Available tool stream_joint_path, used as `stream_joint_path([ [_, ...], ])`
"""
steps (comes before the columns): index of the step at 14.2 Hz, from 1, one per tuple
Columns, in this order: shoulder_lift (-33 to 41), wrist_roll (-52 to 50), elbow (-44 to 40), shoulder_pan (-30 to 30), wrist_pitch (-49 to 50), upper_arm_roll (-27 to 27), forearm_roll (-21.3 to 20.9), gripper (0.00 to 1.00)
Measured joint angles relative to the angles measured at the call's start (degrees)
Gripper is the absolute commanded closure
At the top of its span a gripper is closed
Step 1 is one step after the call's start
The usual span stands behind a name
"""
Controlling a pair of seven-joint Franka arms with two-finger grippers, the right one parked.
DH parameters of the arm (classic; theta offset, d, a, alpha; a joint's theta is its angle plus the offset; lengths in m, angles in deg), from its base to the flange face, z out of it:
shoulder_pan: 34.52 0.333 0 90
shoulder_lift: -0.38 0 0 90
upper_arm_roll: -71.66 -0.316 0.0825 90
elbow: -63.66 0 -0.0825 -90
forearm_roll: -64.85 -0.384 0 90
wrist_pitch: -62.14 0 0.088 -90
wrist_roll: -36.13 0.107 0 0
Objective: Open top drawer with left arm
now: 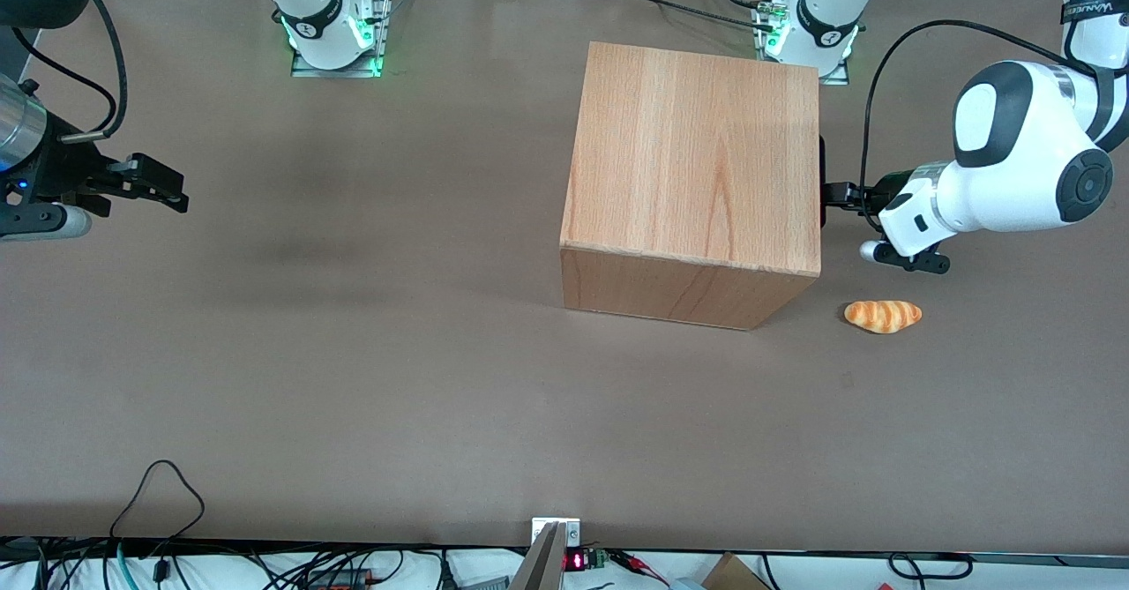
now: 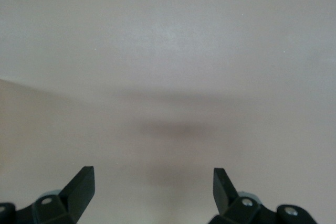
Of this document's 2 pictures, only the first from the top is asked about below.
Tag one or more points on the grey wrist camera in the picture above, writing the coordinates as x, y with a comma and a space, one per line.
44, 221
922, 262

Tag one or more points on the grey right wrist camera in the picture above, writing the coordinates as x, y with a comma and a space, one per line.
44, 221

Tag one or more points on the striped toy bread roll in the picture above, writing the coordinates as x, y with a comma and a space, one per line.
882, 316

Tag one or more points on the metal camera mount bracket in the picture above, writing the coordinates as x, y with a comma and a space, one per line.
542, 563

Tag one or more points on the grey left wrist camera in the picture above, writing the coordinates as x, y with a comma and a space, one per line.
922, 262

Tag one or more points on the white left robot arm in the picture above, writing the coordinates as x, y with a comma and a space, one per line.
1014, 158

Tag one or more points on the red digit display module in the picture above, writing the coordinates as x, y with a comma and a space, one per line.
578, 561

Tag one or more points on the light wooden drawer cabinet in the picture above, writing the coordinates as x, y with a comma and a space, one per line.
688, 158

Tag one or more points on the brown cardboard piece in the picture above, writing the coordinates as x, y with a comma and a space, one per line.
732, 574

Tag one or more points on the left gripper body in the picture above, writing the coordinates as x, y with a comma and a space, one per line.
876, 195

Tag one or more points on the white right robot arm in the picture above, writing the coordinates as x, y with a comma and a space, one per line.
313, 8

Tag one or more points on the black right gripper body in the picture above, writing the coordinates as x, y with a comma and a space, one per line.
55, 173

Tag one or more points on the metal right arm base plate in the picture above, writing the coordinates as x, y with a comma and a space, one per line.
340, 70

